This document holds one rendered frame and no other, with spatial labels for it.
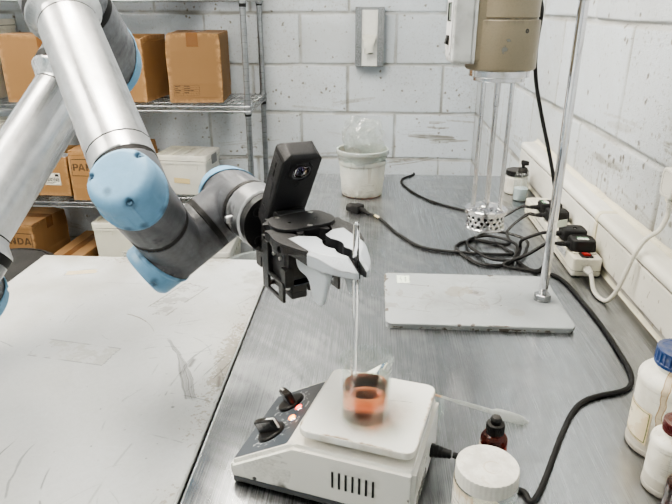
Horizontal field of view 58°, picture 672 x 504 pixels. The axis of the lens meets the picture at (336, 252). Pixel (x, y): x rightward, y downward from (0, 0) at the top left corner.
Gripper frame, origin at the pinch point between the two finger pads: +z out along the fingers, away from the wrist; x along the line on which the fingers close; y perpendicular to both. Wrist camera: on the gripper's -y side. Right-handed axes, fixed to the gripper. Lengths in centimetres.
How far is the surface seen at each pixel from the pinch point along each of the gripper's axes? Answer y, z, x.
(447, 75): 10, -186, -166
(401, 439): 16.9, 5.8, -2.0
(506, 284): 25, -27, -49
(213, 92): 15, -213, -61
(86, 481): 25.9, -14.3, 25.0
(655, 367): 15.3, 11.6, -32.5
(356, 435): 16.9, 3.1, 1.5
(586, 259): 22, -24, -66
